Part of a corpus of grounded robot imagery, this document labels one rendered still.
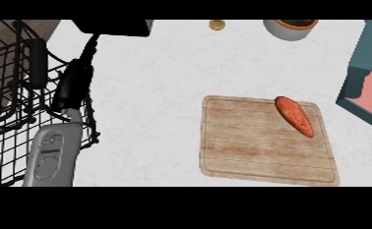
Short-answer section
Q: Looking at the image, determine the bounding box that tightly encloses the small yellow-brown round thing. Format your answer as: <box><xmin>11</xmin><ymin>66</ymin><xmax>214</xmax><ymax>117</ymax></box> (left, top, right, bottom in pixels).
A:
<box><xmin>208</xmin><ymin>19</ymin><xmax>227</xmax><ymax>31</ymax></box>

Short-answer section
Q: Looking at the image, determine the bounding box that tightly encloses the dark green plant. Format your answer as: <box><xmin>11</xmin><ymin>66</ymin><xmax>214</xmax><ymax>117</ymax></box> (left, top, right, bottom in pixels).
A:
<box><xmin>279</xmin><ymin>19</ymin><xmax>315</xmax><ymax>28</ymax></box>

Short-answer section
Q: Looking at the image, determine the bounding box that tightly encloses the orange-red sweet potato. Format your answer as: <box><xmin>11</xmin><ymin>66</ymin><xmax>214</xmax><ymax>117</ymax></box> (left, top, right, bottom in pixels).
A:
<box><xmin>273</xmin><ymin>95</ymin><xmax>317</xmax><ymax>139</ymax></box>

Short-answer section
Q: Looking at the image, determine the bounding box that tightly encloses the pale wooden cutting board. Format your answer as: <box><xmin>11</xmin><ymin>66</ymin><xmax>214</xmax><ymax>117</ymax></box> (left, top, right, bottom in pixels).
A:
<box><xmin>197</xmin><ymin>94</ymin><xmax>341</xmax><ymax>187</ymax></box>

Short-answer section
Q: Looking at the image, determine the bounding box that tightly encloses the black wire basket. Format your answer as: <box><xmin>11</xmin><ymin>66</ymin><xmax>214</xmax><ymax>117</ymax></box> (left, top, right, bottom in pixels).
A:
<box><xmin>0</xmin><ymin>19</ymin><xmax>101</xmax><ymax>188</ymax></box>

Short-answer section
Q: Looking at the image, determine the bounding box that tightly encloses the white pot with orange rim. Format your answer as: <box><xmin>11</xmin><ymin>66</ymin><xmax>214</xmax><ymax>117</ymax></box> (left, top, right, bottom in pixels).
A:
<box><xmin>261</xmin><ymin>19</ymin><xmax>320</xmax><ymax>42</ymax></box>

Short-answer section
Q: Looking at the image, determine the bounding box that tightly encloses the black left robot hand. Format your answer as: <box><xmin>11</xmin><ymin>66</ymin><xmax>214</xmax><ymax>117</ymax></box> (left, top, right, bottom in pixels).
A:
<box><xmin>50</xmin><ymin>33</ymin><xmax>101</xmax><ymax>112</ymax></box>

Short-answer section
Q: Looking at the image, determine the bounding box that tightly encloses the teal box with pink inside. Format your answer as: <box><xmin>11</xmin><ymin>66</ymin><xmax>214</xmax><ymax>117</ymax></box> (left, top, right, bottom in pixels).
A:
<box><xmin>333</xmin><ymin>19</ymin><xmax>372</xmax><ymax>126</ymax></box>

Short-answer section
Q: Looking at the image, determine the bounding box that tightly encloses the black appliance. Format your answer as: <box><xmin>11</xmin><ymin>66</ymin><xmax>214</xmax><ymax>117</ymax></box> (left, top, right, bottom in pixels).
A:
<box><xmin>70</xmin><ymin>19</ymin><xmax>153</xmax><ymax>38</ymax></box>

